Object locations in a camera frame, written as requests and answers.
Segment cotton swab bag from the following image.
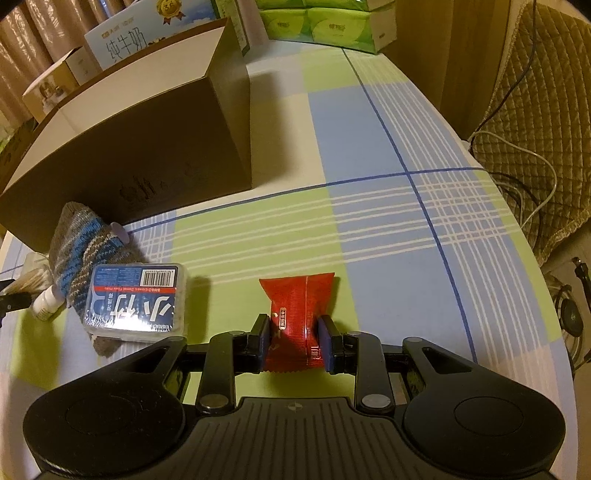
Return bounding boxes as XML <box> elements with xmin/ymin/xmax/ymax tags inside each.
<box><xmin>3</xmin><ymin>252</ymin><xmax>65</xmax><ymax>322</ymax></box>

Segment red snack packet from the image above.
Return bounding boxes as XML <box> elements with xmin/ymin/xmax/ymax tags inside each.
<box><xmin>259</xmin><ymin>273</ymin><xmax>335</xmax><ymax>373</ymax></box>

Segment blue grey knitted sock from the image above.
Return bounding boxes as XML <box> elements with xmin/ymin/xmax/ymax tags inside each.
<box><xmin>48</xmin><ymin>201</ymin><xmax>153</xmax><ymax>358</ymax></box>

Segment clear dental floss box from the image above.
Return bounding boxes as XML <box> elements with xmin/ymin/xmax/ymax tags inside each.
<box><xmin>82</xmin><ymin>263</ymin><xmax>187</xmax><ymax>343</ymax></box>

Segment plaid bed sheet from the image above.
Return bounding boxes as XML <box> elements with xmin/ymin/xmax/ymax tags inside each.
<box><xmin>0</xmin><ymin>38</ymin><xmax>578</xmax><ymax>480</ymax></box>

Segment black headphones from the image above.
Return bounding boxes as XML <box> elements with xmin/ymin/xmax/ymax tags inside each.
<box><xmin>549</xmin><ymin>276</ymin><xmax>590</xmax><ymax>376</ymax></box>

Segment small white product box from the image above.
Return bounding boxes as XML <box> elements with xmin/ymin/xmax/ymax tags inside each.
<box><xmin>22</xmin><ymin>46</ymin><xmax>99</xmax><ymax>123</ymax></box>

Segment brown cardboard storage box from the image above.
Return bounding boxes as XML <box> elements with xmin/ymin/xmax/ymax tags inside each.
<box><xmin>1</xmin><ymin>19</ymin><xmax>252</xmax><ymax>252</ymax></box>

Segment beige curtain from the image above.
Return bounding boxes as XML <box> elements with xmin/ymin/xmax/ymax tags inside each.
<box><xmin>1</xmin><ymin>0</ymin><xmax>130</xmax><ymax>129</ymax></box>

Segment quilted olive chair cover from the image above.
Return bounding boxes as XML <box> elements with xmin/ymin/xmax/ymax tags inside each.
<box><xmin>473</xmin><ymin>2</ymin><xmax>590</xmax><ymax>263</ymax></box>

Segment blue milk carton box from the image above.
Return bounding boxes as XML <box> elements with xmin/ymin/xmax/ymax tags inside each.
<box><xmin>83</xmin><ymin>0</ymin><xmax>252</xmax><ymax>71</ymax></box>

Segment green tissue pack bundle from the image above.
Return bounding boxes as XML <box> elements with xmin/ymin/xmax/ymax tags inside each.
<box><xmin>256</xmin><ymin>0</ymin><xmax>397</xmax><ymax>54</ymax></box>

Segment white cable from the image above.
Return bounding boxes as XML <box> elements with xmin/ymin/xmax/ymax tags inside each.
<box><xmin>467</xmin><ymin>130</ymin><xmax>559</xmax><ymax>229</ymax></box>

